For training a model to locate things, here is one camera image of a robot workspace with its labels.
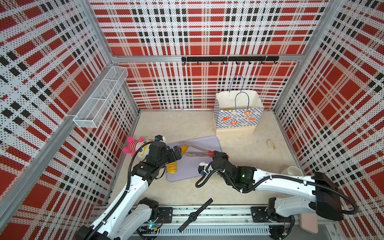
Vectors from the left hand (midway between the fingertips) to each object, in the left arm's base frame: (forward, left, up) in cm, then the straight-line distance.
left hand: (175, 154), depth 79 cm
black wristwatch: (-27, -10, -15) cm, 32 cm away
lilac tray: (0, -6, -15) cm, 16 cm away
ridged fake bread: (-2, +3, -11) cm, 12 cm away
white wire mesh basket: (+27, +53, +6) cm, 60 cm away
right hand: (-1, -23, +4) cm, 24 cm away
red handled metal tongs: (-1, -17, +2) cm, 18 cm away
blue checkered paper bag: (+22, -36, +10) cm, 43 cm away
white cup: (-6, -67, -11) cm, 68 cm away
